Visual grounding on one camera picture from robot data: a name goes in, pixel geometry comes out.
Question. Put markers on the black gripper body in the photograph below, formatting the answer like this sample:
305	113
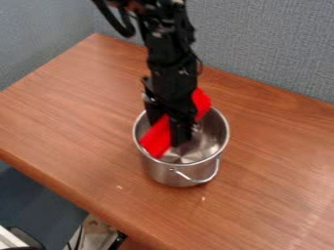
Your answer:
170	86

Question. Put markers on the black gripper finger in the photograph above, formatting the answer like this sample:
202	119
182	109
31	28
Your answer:
182	126
156	110

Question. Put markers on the white object at corner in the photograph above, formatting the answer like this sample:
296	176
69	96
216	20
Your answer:
17	239

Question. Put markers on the table leg frame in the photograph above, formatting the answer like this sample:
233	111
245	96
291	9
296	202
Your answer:
96	235

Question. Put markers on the red star-shaped block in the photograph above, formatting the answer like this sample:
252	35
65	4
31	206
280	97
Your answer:
156	140

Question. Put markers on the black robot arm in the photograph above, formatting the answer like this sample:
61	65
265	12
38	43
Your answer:
162	23

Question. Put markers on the metal pot with handle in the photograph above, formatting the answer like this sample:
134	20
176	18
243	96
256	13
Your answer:
193	163

